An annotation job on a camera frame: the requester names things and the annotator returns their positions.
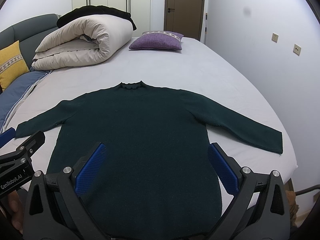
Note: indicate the white bed sheet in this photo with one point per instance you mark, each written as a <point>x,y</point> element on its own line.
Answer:
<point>195,68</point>

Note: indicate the black garment on duvet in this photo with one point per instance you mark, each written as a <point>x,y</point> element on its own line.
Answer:
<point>89,10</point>

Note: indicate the beige rolled duvet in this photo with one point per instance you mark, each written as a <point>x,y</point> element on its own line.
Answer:
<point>85,41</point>

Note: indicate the person's left hand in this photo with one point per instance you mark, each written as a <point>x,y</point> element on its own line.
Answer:
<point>15,206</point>

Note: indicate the beige wall switch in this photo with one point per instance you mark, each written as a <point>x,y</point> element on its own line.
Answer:
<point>275,37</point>

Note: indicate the yellow patterned cushion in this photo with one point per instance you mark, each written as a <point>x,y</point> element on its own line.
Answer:
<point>12,63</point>

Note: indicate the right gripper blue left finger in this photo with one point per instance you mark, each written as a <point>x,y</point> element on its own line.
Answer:
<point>87,168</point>

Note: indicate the blue bed pillow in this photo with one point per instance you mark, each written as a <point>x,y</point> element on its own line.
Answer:
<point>16,93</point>

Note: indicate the purple cushion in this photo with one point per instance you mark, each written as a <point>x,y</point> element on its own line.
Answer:
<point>163,40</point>

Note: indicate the dark grey upholstered headboard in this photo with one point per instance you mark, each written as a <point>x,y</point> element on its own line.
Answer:
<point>29,33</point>

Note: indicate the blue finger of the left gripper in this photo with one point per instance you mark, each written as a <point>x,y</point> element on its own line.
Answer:
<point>30,146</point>
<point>7,136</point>

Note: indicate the brown wooden door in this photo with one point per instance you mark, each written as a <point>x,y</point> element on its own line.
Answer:
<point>184,17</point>

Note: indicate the dark green sweater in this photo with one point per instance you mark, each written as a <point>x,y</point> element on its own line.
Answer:
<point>156,181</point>

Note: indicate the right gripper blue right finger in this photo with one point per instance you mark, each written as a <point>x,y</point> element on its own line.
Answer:
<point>226,168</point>

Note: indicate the beige wall socket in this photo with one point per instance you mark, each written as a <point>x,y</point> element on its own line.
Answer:
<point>297,49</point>

